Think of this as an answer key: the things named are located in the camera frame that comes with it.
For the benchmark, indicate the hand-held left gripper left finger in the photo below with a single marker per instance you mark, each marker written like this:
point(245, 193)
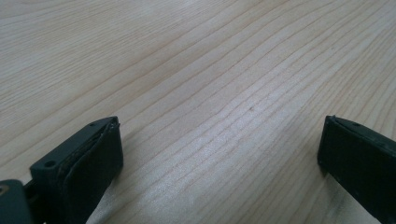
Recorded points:
point(84, 168)

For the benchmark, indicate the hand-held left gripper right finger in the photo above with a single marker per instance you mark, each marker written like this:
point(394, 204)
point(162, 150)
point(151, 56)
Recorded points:
point(358, 155)

